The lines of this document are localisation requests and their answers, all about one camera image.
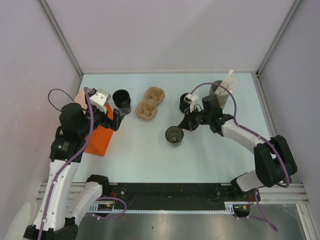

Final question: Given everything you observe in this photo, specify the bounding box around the left brown pulp cup carrier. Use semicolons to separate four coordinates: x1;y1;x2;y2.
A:
135;86;165;121

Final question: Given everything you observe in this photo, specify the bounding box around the left black coffee cup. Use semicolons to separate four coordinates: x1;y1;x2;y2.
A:
112;89;132;115

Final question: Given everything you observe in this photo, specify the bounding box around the black coffee cup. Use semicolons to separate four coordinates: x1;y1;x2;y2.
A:
179;92;190;114
112;89;132;115

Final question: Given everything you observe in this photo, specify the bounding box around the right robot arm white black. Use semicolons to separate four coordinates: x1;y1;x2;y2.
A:
178;93;298;201

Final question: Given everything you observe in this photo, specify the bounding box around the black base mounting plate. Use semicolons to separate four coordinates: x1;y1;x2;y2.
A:
102;183;261;212

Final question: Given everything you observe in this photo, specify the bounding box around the dark single cup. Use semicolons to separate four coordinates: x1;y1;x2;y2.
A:
165;126;184;147

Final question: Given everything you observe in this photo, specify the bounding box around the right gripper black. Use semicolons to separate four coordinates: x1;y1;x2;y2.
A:
178;105;212;132

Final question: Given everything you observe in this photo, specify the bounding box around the white slotted cable duct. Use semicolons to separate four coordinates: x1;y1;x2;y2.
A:
87;203;234;215

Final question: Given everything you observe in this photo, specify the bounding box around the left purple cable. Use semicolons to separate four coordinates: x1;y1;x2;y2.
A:
37;86;128;240

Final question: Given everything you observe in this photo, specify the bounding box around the grey straw holder cup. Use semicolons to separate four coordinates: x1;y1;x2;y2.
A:
209;80;229;110

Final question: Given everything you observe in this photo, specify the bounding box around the orange paper bag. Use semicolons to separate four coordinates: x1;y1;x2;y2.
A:
74;88;114;157

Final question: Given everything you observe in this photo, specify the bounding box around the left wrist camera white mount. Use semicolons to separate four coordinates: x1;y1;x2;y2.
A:
89;88;111;114

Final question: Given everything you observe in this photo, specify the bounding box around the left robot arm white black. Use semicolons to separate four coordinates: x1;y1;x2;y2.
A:
24;102;124;240

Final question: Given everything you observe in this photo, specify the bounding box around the middle black coffee cup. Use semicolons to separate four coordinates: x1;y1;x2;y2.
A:
179;92;190;114

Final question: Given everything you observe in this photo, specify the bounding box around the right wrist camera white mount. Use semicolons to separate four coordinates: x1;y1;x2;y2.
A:
183;93;199;113

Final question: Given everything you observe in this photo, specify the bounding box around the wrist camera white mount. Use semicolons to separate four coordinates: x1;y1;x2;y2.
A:
183;93;199;113
89;88;111;114

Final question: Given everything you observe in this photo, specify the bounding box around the aluminium frame rail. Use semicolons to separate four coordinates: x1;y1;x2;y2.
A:
36;182;311;204

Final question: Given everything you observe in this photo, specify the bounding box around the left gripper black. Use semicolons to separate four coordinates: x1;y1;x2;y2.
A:
78;93;125;137

